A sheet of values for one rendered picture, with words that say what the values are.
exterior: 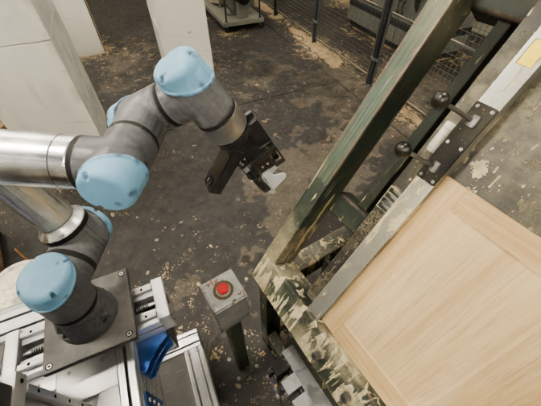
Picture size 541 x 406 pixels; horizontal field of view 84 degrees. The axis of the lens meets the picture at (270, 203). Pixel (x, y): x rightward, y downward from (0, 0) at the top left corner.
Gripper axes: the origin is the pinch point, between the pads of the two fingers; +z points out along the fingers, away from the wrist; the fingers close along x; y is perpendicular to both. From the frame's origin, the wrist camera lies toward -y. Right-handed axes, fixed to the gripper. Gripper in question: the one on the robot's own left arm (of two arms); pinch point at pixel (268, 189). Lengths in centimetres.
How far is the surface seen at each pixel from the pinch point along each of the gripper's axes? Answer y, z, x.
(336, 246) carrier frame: 4, 66, 8
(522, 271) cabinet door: 34, 24, -37
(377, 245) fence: 14.3, 28.1, -14.7
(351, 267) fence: 4.9, 33.1, -14.4
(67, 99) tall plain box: -101, 24, 205
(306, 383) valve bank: -29, 54, -31
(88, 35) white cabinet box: -120, 63, 470
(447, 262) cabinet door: 24.8, 27.3, -27.7
